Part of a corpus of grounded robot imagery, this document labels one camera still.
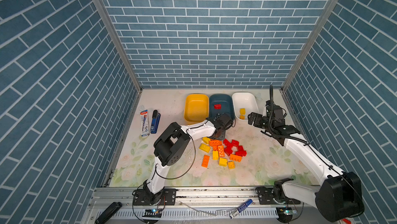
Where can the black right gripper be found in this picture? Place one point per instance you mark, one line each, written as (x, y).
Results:
(258, 117)

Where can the red two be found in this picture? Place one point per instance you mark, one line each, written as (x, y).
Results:
(217, 106)

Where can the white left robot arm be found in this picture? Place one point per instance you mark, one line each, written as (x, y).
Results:
(169, 148)

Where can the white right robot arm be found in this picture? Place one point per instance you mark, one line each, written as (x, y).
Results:
(338, 194)

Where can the teal plastic bin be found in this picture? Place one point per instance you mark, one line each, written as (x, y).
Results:
(226, 105)

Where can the red brick cluster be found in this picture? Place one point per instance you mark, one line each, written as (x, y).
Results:
(234, 147)

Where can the orange two by four brick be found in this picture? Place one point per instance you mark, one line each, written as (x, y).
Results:
(221, 152)

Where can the yellow plastic bin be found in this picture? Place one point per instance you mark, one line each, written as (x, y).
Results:
(196, 108)

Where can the yellow curved brick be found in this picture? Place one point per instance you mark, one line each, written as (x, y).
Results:
(205, 148)

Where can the white plastic bin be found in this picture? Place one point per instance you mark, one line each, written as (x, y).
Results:
(244, 100)

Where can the orange brick lying apart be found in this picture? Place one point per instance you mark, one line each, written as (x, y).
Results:
(205, 161)

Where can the blue stapler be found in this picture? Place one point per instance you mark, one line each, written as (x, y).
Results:
(155, 121)

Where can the marker pen package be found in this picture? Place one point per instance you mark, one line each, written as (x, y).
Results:
(144, 124)

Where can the blue marker pen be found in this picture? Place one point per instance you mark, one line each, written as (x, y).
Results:
(240, 209)

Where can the black stapler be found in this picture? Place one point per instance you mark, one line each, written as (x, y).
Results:
(109, 212)

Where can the aluminium front rail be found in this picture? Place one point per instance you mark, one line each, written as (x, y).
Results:
(203, 205)

